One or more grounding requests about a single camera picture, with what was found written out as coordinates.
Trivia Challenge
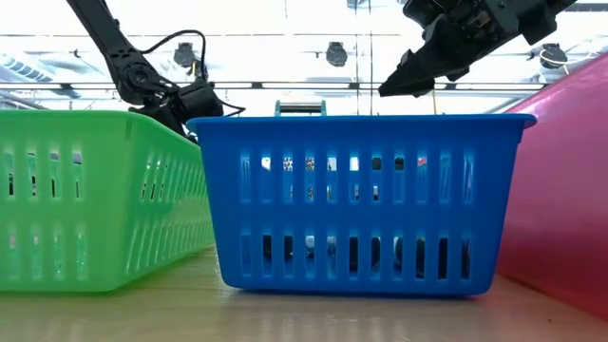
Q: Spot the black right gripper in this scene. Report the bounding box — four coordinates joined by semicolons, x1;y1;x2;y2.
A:
378;0;523;99

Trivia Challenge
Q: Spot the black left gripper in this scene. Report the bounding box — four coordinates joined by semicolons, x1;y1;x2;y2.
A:
161;80;225;143

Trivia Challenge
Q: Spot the green plastic basket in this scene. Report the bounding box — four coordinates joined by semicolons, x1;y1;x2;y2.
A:
0;109;216;294

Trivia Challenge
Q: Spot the blue plastic basket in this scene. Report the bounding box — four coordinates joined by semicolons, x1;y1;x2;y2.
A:
185;113;538;298

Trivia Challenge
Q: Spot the red plastic basket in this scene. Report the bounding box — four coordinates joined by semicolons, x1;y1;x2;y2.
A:
496;51;608;320

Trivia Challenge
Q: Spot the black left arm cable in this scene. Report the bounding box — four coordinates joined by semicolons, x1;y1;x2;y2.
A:
141;28;208;81

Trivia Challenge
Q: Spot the black horizontal rail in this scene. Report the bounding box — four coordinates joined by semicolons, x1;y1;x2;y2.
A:
0;81;547;91

